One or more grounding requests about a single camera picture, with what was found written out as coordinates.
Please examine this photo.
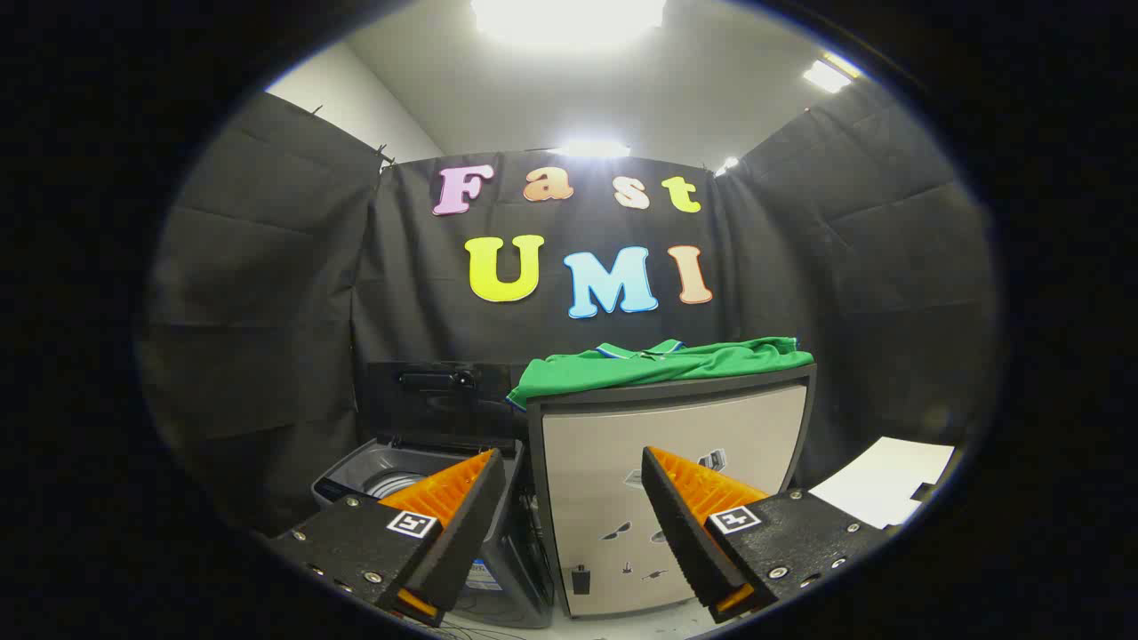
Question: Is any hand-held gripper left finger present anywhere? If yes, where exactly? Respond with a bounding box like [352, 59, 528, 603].
[269, 448, 509, 628]

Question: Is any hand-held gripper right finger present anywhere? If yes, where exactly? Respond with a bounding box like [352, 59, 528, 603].
[640, 445, 900, 624]

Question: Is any grey washing machine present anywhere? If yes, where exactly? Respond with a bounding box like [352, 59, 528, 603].
[311, 434, 557, 630]

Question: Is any green polo shirt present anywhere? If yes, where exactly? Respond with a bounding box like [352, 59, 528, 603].
[506, 336, 815, 412]

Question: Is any white flat board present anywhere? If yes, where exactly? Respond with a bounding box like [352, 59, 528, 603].
[808, 436, 958, 531]

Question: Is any large ceiling light panel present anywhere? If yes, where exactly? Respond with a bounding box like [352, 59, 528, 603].
[469, 0, 668, 47]

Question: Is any beige cabinet with dark frame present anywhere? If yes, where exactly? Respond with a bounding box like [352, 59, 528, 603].
[526, 363, 818, 620]

